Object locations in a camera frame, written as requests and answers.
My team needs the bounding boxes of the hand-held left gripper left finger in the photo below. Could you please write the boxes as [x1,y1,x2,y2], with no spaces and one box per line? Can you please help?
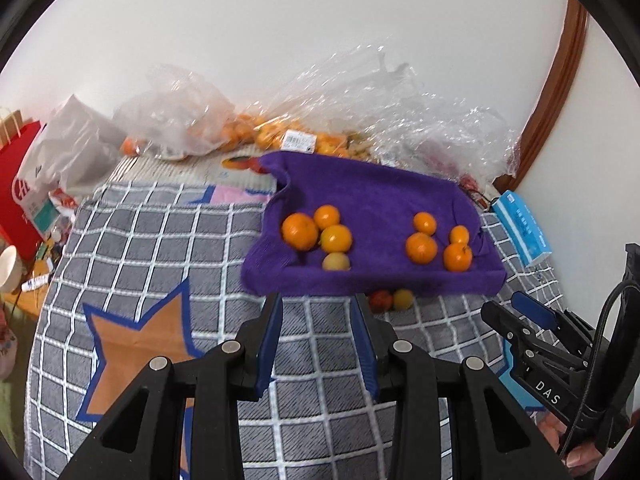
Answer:
[65,292,285,480]

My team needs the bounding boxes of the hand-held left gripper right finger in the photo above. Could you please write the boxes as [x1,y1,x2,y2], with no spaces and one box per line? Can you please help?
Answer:
[355,292,571,480]

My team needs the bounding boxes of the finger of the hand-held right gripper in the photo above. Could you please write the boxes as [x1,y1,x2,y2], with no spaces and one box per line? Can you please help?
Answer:
[512,292,596,358]
[482,301,546,361]

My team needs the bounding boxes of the orange mandarin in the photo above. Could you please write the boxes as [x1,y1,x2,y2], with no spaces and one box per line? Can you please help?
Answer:
[413,211,438,236]
[443,242,474,273]
[405,233,439,265]
[314,204,342,231]
[281,213,320,252]

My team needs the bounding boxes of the smooth yellow-orange citrus fruit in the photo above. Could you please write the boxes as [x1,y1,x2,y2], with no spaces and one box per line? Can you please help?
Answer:
[320,224,354,255]

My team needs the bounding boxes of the purple towel-covered tray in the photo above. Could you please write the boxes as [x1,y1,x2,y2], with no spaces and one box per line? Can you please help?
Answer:
[240,151,507,297]

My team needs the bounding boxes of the person's right hand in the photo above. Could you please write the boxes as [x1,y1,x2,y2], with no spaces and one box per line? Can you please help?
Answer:
[540,402,640,478]

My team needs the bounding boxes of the blue tissue box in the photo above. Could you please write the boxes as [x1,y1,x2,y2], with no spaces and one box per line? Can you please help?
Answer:
[491,190,553,268]

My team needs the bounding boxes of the pink paper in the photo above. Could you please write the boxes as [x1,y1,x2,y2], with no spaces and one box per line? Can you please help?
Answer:
[187,185,276,206]

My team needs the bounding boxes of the grey checked star blanket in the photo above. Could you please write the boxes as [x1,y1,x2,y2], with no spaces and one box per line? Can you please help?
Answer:
[25,180,566,480]

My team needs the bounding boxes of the pile of cherry tomatoes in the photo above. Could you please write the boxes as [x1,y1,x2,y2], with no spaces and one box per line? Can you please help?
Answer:
[425,140,483,196]

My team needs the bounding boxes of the pale ribbed mat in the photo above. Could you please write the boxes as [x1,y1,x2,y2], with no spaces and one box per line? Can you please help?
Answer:
[107,155,281,206]

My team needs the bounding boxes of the pile of bagged kumquats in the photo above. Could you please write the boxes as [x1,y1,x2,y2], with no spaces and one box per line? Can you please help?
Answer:
[255,120,351,158]

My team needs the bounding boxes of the pile of bagged mandarins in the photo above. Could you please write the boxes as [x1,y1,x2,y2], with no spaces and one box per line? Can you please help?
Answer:
[121,112,261,157]

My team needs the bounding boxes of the labelled clear plastic bag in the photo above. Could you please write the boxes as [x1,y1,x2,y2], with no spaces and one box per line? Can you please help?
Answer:
[245,75,361,158]

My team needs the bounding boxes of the green white packet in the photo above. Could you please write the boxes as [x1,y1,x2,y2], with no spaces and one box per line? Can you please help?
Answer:
[31,197,63,233]

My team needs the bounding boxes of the white plastic bag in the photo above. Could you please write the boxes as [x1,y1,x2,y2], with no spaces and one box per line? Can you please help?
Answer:
[17,94,128,226]

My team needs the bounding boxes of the red paper bag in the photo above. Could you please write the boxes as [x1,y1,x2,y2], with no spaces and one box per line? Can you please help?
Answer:
[0,120,48,248]

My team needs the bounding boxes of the brown paper bag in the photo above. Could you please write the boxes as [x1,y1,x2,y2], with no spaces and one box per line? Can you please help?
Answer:
[0,107,41,150]

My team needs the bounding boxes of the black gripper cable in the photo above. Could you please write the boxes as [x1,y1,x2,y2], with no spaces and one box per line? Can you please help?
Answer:
[559,280,640,461]

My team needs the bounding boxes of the thin black wire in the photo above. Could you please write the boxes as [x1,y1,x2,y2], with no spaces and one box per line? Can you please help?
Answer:
[467,184,497,212]

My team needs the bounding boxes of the brown wooden door frame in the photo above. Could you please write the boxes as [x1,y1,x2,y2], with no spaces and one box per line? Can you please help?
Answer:
[492,0,588,191]

